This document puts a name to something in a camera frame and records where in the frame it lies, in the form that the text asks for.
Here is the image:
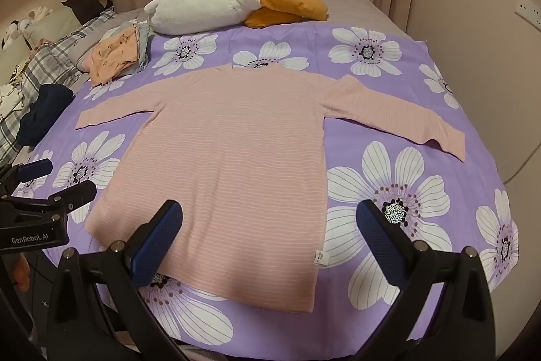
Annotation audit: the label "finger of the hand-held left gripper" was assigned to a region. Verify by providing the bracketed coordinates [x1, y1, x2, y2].
[0, 159, 54, 198]
[48, 180, 97, 215]

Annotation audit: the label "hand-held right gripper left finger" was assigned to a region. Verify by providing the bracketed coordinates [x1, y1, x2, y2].
[46, 199, 184, 361]

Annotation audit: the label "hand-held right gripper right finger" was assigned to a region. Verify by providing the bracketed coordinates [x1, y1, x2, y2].
[355, 199, 496, 361]

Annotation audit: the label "pink striped long-sleeve shirt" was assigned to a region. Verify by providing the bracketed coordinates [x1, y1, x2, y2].
[76, 63, 467, 313]

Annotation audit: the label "navy blue cloth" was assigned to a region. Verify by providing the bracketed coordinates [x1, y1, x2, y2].
[17, 84, 76, 146]

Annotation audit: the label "printed white cloth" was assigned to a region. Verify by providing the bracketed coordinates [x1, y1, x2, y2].
[0, 63, 28, 122]

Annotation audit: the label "grey plaid pillow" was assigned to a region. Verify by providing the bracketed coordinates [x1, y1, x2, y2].
[0, 8, 116, 165]

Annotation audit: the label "orange printed folded garment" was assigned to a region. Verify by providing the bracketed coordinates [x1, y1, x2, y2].
[87, 24, 140, 87]

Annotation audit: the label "beige pillow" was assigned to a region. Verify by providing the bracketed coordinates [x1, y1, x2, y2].
[23, 8, 81, 46]

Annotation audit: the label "small plush toys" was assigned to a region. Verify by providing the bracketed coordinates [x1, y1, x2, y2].
[19, 6, 55, 27]

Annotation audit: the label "grey folded garment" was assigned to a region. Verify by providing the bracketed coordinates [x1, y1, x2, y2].
[105, 22, 154, 74]

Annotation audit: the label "dark brown cloth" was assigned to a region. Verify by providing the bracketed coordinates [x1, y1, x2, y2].
[61, 0, 106, 25]

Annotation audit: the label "purple floral bed sheet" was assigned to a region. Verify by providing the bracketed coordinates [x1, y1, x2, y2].
[25, 23, 520, 361]

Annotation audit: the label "white duck plush toy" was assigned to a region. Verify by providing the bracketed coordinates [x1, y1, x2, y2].
[144, 0, 329, 36]

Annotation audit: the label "white wall socket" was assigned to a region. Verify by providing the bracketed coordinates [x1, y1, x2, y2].
[516, 0, 541, 23]

